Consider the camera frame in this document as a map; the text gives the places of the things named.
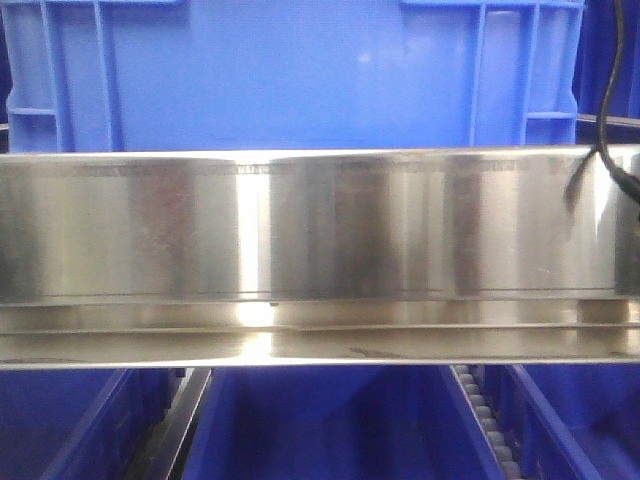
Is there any light blue plastic bin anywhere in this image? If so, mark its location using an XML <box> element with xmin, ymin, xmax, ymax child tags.
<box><xmin>1</xmin><ymin>1</ymin><xmax>584</xmax><ymax>152</ymax></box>

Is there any lower middle blue bin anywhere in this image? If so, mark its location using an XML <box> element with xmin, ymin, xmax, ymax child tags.
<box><xmin>184</xmin><ymin>365</ymin><xmax>504</xmax><ymax>479</ymax></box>

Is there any lower right roller track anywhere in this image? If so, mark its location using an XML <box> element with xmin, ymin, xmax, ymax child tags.
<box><xmin>450</xmin><ymin>364</ymin><xmax>522</xmax><ymax>479</ymax></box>

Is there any lower right blue bin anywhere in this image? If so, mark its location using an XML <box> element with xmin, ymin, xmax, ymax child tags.
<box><xmin>475</xmin><ymin>364</ymin><xmax>639</xmax><ymax>479</ymax></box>

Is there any lower left blue bin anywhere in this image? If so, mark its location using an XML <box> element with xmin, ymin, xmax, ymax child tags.
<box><xmin>1</xmin><ymin>368</ymin><xmax>185</xmax><ymax>479</ymax></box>

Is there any upper right dark blue bin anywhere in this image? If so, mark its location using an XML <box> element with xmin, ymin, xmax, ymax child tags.
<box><xmin>573</xmin><ymin>1</ymin><xmax>639</xmax><ymax>119</ymax></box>

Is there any stainless steel shelf front rail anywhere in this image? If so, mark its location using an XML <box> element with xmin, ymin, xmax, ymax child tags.
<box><xmin>1</xmin><ymin>146</ymin><xmax>639</xmax><ymax>369</ymax></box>

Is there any lower left metal divider rail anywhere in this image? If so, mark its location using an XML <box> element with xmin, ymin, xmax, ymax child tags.
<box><xmin>123</xmin><ymin>368</ymin><xmax>211</xmax><ymax>479</ymax></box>

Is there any metal divider rail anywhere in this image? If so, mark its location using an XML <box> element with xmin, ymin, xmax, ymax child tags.
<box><xmin>0</xmin><ymin>123</ymin><xmax>9</xmax><ymax>154</ymax></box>
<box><xmin>577</xmin><ymin>114</ymin><xmax>639</xmax><ymax>136</ymax></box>
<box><xmin>123</xmin><ymin>368</ymin><xmax>211</xmax><ymax>479</ymax></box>

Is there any black cable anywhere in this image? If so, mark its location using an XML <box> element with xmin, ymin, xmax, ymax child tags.
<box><xmin>597</xmin><ymin>0</ymin><xmax>640</xmax><ymax>223</ymax></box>

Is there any upper right metal divider rail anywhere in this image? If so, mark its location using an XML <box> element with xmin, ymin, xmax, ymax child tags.
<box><xmin>577</xmin><ymin>114</ymin><xmax>639</xmax><ymax>136</ymax></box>

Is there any upper left metal divider rail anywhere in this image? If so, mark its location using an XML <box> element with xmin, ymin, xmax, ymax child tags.
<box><xmin>0</xmin><ymin>123</ymin><xmax>9</xmax><ymax>154</ymax></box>

